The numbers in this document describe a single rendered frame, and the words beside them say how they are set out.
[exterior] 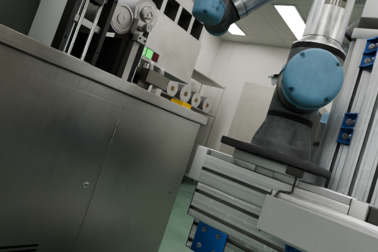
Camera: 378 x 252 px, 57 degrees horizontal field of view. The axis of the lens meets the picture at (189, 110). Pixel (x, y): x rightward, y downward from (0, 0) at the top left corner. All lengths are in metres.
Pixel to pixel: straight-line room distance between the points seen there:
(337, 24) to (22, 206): 0.97
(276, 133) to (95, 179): 0.69
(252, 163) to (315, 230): 0.25
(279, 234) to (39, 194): 0.74
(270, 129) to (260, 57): 5.68
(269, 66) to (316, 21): 5.60
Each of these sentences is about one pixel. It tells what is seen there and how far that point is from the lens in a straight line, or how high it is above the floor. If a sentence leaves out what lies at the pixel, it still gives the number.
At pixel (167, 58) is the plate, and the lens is 2.29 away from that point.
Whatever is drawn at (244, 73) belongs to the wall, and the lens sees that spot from 6.54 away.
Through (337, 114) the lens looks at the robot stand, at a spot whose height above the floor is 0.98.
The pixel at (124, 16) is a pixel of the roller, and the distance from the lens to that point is 1.57.
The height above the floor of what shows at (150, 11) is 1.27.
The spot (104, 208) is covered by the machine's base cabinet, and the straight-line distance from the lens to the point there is 1.36.
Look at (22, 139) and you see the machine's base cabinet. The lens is 1.08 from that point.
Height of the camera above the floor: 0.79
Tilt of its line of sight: 4 degrees up
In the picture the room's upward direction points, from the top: 19 degrees clockwise
